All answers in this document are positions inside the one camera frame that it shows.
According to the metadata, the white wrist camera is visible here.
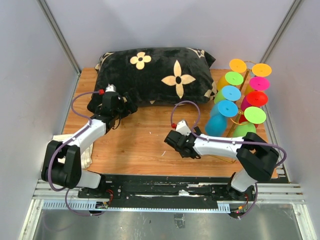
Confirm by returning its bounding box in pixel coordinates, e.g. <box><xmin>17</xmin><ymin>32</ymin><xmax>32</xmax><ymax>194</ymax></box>
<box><xmin>175</xmin><ymin>119</ymin><xmax>191</xmax><ymax>136</ymax></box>
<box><xmin>105</xmin><ymin>84</ymin><xmax>117</xmax><ymax>92</ymax></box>

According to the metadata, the orange wine glass back left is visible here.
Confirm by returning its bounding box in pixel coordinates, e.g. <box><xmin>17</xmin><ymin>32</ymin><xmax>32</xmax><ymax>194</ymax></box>
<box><xmin>216</xmin><ymin>58</ymin><xmax>248</xmax><ymax>91</ymax></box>

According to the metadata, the blue wine glass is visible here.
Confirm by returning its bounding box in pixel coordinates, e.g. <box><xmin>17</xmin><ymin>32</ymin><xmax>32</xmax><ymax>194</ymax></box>
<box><xmin>210</xmin><ymin>85</ymin><xmax>241</xmax><ymax>118</ymax></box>
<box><xmin>204</xmin><ymin>100</ymin><xmax>238</xmax><ymax>137</ymax></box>

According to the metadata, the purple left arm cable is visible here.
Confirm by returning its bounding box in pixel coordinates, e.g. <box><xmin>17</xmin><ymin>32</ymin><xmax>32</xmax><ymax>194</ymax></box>
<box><xmin>47</xmin><ymin>89</ymin><xmax>106</xmax><ymax>217</ymax></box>

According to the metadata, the green wine glass left row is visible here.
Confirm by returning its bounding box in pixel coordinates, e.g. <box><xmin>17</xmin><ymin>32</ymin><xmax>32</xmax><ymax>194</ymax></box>
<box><xmin>214</xmin><ymin>71</ymin><xmax>244</xmax><ymax>104</ymax></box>

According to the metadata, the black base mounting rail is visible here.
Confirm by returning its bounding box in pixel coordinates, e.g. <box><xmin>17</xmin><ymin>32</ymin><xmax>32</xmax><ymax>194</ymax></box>
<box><xmin>77</xmin><ymin>174</ymin><xmax>255</xmax><ymax>210</ymax></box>

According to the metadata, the white folded cloth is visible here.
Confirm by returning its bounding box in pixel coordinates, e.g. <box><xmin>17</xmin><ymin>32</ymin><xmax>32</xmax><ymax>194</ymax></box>
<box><xmin>56</xmin><ymin>139</ymin><xmax>94</xmax><ymax>170</ymax></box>

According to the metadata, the orange wine glass back right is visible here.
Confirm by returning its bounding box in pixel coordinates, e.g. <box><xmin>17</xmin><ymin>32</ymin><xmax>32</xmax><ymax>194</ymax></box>
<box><xmin>244</xmin><ymin>63</ymin><xmax>273</xmax><ymax>96</ymax></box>

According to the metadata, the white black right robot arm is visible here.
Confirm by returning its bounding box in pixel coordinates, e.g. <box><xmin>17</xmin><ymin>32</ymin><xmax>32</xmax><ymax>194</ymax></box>
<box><xmin>164</xmin><ymin>130</ymin><xmax>279</xmax><ymax>200</ymax></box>

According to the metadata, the black floral plush pillow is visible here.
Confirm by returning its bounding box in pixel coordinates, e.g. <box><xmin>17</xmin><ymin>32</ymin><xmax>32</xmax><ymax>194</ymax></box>
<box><xmin>94</xmin><ymin>47</ymin><xmax>217</xmax><ymax>106</ymax></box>

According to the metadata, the pink wine glass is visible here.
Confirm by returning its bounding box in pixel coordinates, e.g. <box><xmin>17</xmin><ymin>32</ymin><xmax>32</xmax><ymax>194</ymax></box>
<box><xmin>242</xmin><ymin>76</ymin><xmax>270</xmax><ymax>107</ymax></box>

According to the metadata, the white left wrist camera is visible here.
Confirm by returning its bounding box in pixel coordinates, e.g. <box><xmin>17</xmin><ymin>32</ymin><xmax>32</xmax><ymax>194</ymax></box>
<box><xmin>105</xmin><ymin>84</ymin><xmax>117</xmax><ymax>92</ymax></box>

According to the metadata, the green wine glass front right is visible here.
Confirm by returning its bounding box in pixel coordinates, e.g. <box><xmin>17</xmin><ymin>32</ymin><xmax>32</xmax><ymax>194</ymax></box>
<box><xmin>232</xmin><ymin>106</ymin><xmax>267</xmax><ymax>137</ymax></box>

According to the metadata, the blue wine glass front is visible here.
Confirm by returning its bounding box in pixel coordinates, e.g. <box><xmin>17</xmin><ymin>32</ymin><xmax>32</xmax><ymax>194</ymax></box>
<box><xmin>204</xmin><ymin>100</ymin><xmax>238</xmax><ymax>137</ymax></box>

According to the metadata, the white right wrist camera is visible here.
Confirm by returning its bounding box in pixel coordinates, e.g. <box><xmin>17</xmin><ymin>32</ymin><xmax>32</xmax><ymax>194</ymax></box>
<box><xmin>175</xmin><ymin>119</ymin><xmax>191</xmax><ymax>136</ymax></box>

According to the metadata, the orange wine glass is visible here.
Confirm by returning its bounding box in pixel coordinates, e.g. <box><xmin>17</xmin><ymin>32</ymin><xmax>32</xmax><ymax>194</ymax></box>
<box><xmin>216</xmin><ymin>58</ymin><xmax>248</xmax><ymax>91</ymax></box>
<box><xmin>244</xmin><ymin>63</ymin><xmax>273</xmax><ymax>96</ymax></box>

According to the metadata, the gold wire glass rack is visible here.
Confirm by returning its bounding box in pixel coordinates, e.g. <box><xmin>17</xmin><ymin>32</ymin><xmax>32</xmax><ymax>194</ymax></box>
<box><xmin>208</xmin><ymin>59</ymin><xmax>258</xmax><ymax>165</ymax></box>

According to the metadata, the red wine glass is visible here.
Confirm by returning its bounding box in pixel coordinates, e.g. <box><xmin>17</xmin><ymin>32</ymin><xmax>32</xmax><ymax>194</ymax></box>
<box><xmin>238</xmin><ymin>90</ymin><xmax>269</xmax><ymax>125</ymax></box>

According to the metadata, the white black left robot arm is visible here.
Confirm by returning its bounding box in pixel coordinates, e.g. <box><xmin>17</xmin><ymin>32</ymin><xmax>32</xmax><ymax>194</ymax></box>
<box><xmin>41</xmin><ymin>89</ymin><xmax>138</xmax><ymax>198</ymax></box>

